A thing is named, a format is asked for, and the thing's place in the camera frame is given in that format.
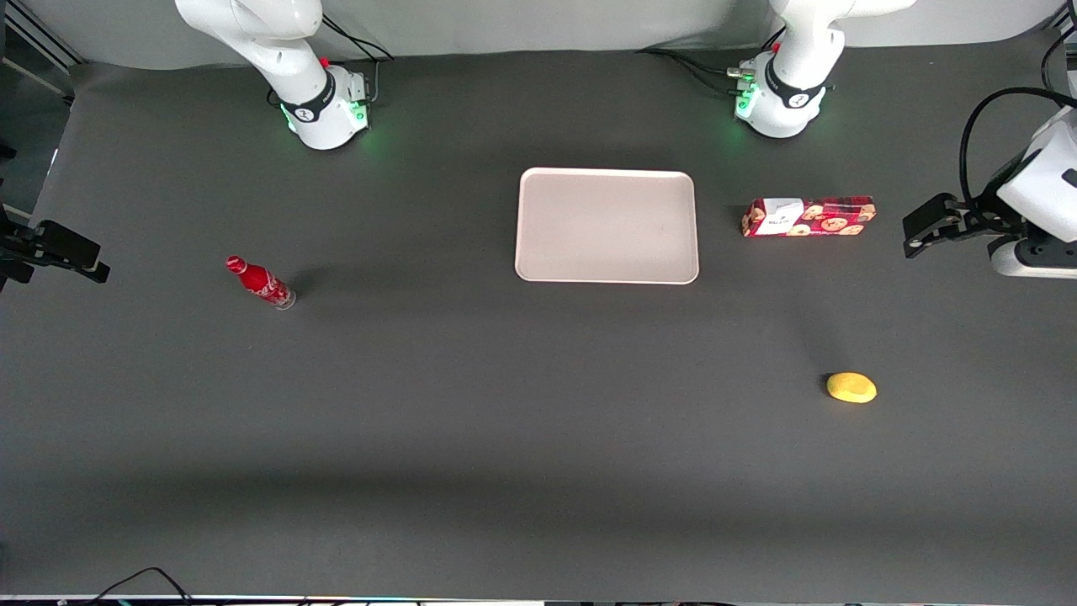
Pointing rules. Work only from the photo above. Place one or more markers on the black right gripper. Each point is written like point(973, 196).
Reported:
point(18, 247)

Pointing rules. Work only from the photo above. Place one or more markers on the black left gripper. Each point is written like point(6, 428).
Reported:
point(981, 218)

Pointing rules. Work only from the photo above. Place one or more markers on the red cookie box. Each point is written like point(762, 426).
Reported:
point(808, 217)

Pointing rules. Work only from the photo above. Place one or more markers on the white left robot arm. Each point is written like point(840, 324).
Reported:
point(787, 101)

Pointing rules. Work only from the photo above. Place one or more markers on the pale pink plastic tray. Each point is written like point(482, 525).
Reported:
point(606, 225)

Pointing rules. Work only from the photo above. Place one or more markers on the red cola bottle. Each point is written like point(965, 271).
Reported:
point(257, 279)

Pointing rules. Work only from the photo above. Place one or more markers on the yellow lemon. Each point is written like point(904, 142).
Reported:
point(851, 388)

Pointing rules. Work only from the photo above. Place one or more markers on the dark grey table cloth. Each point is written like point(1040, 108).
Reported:
point(505, 421)

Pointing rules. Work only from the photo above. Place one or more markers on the aluminium frame rail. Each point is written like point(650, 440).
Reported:
point(34, 29)

